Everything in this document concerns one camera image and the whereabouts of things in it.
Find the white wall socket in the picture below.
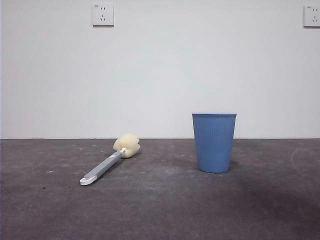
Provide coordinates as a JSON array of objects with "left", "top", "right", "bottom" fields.
[
  {"left": 303, "top": 4, "right": 320, "bottom": 28},
  {"left": 92, "top": 3, "right": 115, "bottom": 28}
]

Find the blue ribbed plastic cup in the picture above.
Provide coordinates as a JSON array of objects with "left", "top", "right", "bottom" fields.
[{"left": 191, "top": 112, "right": 238, "bottom": 174}]

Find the sponge cup brush grey handle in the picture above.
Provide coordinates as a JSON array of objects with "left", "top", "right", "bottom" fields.
[{"left": 79, "top": 133, "right": 141, "bottom": 186}]

